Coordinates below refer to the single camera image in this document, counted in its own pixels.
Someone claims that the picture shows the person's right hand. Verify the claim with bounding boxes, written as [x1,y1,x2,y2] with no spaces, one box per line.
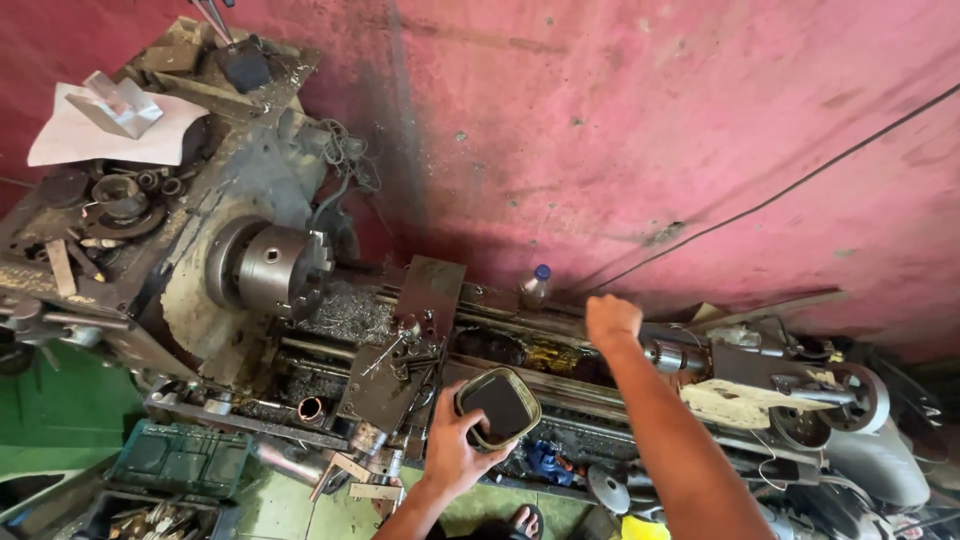
[585,294,645,354]

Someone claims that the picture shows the person's left hand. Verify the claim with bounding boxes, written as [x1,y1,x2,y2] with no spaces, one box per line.
[423,379,519,497]

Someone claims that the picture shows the rectangular tin of dark oil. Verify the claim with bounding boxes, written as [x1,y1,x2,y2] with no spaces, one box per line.
[454,366,543,453]

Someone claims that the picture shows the steel drill chuck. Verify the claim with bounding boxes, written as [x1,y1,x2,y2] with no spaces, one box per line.
[643,339,708,375]

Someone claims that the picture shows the plastic bottle with blue cap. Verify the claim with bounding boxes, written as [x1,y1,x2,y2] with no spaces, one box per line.
[518,264,555,311]

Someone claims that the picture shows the cream lathe tailstock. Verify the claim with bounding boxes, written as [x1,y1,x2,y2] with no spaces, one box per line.
[645,322,894,451]

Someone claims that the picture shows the blue cloth rag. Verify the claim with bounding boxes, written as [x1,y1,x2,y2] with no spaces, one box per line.
[522,438,576,488]

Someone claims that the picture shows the small grey handwheel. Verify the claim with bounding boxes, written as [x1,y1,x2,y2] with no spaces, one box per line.
[586,464,632,516]

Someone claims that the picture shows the yellow cloth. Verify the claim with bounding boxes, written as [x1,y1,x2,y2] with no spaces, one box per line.
[620,514,672,540]

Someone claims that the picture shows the person's foot in black sandal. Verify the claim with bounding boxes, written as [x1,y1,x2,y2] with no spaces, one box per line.
[509,504,546,540]

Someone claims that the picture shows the tailstock handwheel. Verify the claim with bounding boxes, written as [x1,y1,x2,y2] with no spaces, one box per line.
[819,362,892,435]

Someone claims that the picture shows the pile of metal swarf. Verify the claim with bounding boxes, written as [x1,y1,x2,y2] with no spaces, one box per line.
[298,287,396,347]

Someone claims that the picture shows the grey motor cover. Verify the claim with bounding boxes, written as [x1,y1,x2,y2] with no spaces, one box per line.
[823,418,933,513]

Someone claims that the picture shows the steel lathe chuck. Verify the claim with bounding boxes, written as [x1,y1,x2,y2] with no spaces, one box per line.
[205,216,336,321]

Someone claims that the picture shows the old grey metal lathe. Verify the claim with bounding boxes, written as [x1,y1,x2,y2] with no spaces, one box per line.
[0,18,939,540]

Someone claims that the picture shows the black block tool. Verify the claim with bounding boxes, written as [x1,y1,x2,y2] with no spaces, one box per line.
[216,36,273,96]

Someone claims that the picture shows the green plastic tool case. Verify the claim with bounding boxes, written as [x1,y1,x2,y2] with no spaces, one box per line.
[108,419,257,501]

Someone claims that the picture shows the rusty metal flange disc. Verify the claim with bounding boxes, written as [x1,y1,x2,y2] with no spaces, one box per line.
[81,201,168,240]

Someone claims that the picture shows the metal cup part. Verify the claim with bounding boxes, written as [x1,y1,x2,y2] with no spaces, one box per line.
[90,173,150,221]

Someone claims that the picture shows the crate of hand tools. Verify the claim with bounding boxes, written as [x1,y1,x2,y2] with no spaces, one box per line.
[73,490,243,540]

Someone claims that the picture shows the shiny metal block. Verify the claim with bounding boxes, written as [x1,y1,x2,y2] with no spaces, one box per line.
[65,71,165,141]

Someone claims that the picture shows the flat rusty metal bar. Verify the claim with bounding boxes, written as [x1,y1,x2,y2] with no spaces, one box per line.
[44,239,79,298]

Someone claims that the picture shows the white paper sheet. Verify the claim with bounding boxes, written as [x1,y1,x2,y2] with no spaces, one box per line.
[27,81,211,168]

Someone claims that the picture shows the dark round metal disc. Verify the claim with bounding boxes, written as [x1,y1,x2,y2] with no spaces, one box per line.
[36,170,92,210]

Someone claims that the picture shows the black wall cable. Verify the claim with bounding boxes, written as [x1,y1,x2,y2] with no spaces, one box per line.
[591,82,960,295]

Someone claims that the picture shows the lathe tool post carriage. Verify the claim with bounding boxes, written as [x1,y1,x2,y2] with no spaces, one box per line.
[336,313,453,453]

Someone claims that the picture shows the tangled grey wires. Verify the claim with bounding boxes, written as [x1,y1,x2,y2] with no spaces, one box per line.
[321,118,381,194]

